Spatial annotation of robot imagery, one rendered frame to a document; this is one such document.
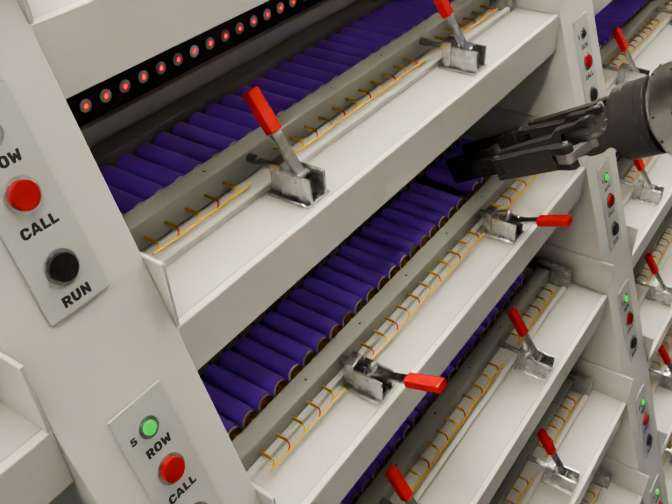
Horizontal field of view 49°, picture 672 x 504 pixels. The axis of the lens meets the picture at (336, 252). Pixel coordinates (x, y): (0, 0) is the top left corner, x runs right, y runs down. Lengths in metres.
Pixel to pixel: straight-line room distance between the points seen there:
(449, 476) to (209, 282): 0.42
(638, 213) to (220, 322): 0.85
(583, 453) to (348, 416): 0.53
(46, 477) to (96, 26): 0.25
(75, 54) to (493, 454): 0.61
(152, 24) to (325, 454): 0.35
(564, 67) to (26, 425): 0.71
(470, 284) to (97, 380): 0.43
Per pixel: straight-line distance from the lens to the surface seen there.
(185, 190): 0.55
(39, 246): 0.42
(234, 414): 0.64
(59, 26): 0.43
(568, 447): 1.11
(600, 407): 1.17
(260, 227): 0.54
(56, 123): 0.42
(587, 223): 1.02
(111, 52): 0.46
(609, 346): 1.13
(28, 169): 0.41
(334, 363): 0.66
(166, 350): 0.47
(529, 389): 0.92
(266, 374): 0.66
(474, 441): 0.86
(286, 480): 0.61
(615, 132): 0.75
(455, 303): 0.75
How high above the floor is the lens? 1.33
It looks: 25 degrees down
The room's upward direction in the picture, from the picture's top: 19 degrees counter-clockwise
